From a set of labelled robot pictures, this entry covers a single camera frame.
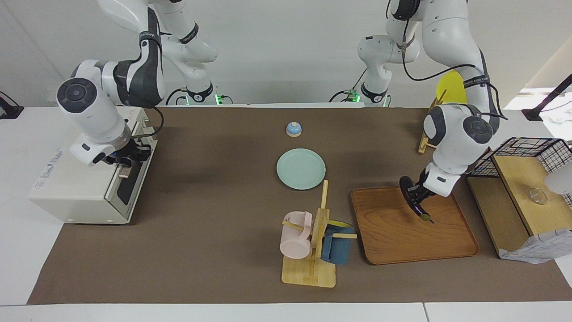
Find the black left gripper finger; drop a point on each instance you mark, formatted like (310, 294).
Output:
(415, 197)
(424, 200)

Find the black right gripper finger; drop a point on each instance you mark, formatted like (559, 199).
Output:
(145, 154)
(126, 167)

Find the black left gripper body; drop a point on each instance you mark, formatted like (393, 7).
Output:
(426, 190)

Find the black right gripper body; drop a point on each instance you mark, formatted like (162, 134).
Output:
(129, 152)

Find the mint green plate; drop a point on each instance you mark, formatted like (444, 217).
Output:
(300, 169)

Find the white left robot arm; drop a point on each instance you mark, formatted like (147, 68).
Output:
(451, 134)

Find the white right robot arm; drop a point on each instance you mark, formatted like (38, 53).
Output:
(89, 107)

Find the white toaster oven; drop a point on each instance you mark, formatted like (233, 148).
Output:
(67, 188)

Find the brown wooden tray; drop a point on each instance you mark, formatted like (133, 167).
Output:
(413, 237)

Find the wooden plate rack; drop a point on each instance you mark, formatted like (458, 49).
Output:
(422, 145)

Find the blue mug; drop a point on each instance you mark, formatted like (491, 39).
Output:
(337, 250)

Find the brown table mat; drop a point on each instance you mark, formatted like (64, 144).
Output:
(223, 214)

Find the yellow plate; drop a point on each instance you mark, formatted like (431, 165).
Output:
(451, 87)

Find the small clear glass bowl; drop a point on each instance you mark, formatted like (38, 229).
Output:
(536, 196)

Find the white checkered cloth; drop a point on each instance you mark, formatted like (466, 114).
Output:
(536, 248)

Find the pink mug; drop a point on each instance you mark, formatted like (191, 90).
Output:
(295, 241)

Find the wooden mug rack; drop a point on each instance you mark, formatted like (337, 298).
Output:
(308, 273)

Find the blue service bell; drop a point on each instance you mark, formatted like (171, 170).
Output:
(293, 129)

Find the black camera stand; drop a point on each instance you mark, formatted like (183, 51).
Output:
(9, 109)
(534, 114)

